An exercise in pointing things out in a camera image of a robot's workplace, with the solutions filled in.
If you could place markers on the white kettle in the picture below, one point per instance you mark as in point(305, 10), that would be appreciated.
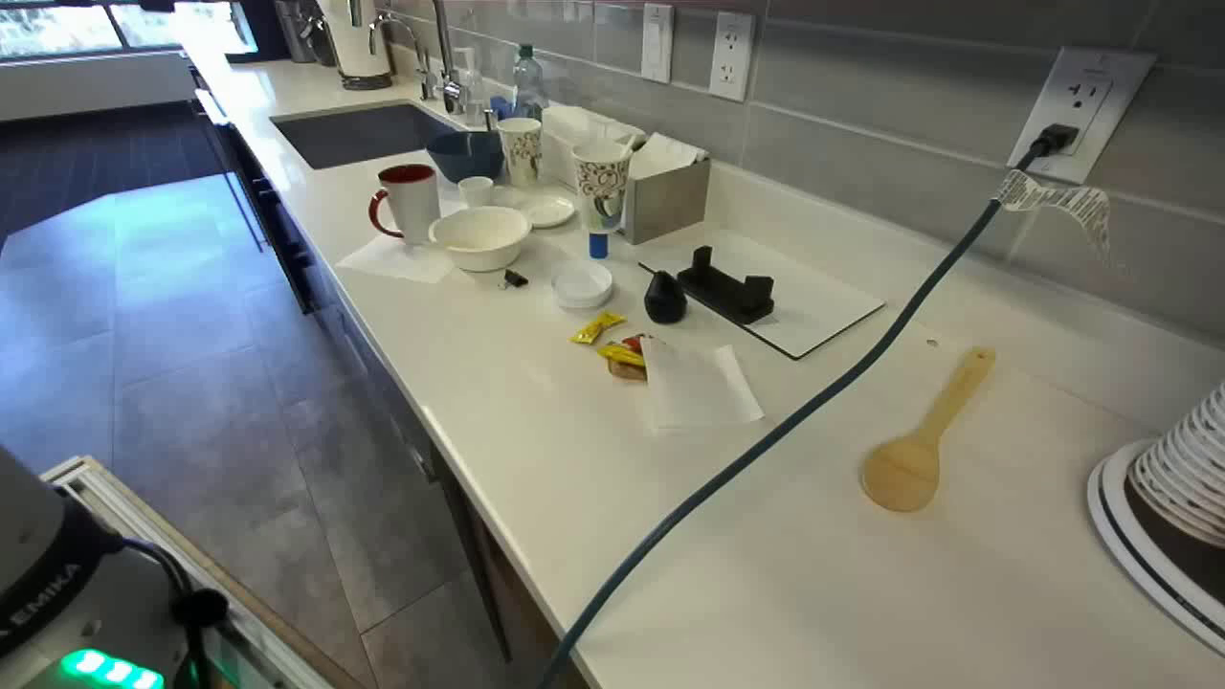
point(362, 43)

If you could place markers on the clear water bottle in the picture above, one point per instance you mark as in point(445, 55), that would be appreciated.
point(530, 80)

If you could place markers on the dark cabinet fronts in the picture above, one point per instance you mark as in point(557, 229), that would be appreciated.
point(292, 254)

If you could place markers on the red and white mug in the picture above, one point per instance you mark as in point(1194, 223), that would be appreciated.
point(416, 199)

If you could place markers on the small black clip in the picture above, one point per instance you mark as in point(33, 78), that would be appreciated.
point(514, 275)

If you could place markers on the dark kitchen sink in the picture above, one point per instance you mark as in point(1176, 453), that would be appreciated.
point(358, 135)

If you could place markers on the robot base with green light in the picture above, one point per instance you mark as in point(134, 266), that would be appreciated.
point(52, 599)

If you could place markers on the white wall outlet with plug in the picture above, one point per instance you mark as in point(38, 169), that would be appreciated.
point(1101, 89)

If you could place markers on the black phone holder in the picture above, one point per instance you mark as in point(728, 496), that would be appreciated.
point(728, 291)

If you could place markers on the white light switch plate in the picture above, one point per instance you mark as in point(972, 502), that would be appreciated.
point(655, 41)

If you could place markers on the wooden spoon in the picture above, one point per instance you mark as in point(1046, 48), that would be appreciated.
point(903, 467)

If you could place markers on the black round gadget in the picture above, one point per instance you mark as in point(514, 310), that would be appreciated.
point(662, 300)

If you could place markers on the red sauce packet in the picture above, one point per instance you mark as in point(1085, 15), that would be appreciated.
point(632, 340)

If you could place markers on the small white cup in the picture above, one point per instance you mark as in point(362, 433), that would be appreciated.
point(474, 187)

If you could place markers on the black power plug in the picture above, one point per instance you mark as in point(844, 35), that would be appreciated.
point(1051, 139)

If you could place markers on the white ceramic bowl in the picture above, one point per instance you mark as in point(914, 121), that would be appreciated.
point(479, 238)

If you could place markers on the patterned paper cup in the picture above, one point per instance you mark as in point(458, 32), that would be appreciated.
point(601, 187)

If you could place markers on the clear tape strip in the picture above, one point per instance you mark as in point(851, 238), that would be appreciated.
point(1066, 204)

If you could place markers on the metal faucet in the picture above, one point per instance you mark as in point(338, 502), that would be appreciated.
point(441, 60)

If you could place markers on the long yellow sauce packet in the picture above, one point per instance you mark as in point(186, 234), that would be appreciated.
point(622, 353)

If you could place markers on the white cart frame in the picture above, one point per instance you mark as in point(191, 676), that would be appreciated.
point(241, 612)

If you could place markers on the small blue tube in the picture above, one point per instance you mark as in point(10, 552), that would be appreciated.
point(597, 243)

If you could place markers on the stack of white plates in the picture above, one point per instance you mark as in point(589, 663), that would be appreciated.
point(1135, 539)

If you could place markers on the white board with black edge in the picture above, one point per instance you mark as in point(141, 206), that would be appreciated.
point(815, 300)

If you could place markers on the blue cloth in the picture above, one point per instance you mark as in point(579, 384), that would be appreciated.
point(464, 153)

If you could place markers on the small yellow sauce packet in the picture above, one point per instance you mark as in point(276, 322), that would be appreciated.
point(593, 325)

